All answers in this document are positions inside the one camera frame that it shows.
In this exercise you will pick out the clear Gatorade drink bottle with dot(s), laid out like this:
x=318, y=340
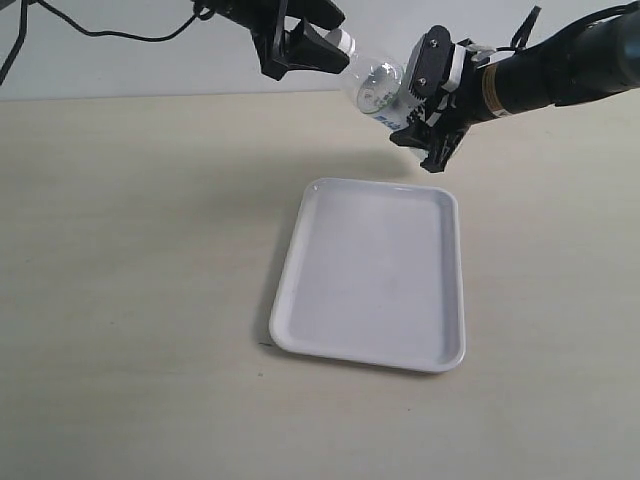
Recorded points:
x=374, y=83

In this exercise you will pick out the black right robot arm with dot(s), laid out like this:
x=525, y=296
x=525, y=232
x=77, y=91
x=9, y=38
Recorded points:
x=592, y=58

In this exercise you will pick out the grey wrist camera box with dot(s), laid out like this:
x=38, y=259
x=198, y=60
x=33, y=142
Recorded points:
x=436, y=63

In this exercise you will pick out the white bottle cap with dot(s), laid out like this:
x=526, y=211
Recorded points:
x=342, y=40

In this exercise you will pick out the white plastic tray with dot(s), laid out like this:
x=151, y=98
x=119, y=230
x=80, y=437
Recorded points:
x=373, y=276

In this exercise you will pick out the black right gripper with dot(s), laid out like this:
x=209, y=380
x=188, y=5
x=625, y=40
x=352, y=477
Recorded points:
x=437, y=124

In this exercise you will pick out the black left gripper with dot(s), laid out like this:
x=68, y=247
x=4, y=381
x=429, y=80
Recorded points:
x=279, y=52

